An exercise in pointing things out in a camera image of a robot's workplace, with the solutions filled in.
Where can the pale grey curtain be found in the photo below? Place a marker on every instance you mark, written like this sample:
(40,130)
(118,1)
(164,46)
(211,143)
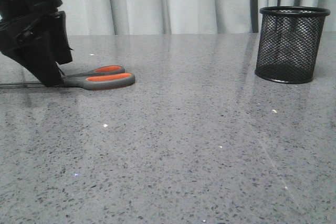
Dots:
(151,17)

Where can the grey orange handled scissors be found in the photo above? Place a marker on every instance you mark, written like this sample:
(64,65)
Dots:
(103,78)

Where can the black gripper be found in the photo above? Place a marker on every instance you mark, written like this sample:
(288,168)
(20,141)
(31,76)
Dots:
(33,34)

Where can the black mesh pen bucket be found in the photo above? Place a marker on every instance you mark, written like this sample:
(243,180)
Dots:
(289,43)

